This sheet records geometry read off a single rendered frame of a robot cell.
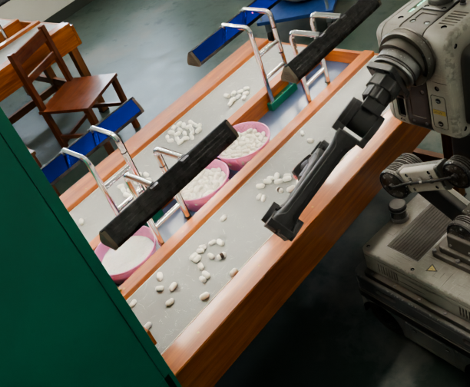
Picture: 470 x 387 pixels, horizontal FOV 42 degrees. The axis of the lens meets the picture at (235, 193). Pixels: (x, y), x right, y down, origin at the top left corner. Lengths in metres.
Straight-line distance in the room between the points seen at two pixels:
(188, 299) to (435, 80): 1.08
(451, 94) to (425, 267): 0.84
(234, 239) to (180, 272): 0.23
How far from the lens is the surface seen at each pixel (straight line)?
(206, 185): 2.59
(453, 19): 1.74
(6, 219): 1.39
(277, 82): 3.07
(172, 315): 2.15
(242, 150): 2.72
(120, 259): 2.46
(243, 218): 2.36
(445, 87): 1.73
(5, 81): 4.74
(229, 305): 2.05
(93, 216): 2.76
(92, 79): 4.67
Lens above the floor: 2.25
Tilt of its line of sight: 37 degrees down
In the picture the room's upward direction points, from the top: 22 degrees counter-clockwise
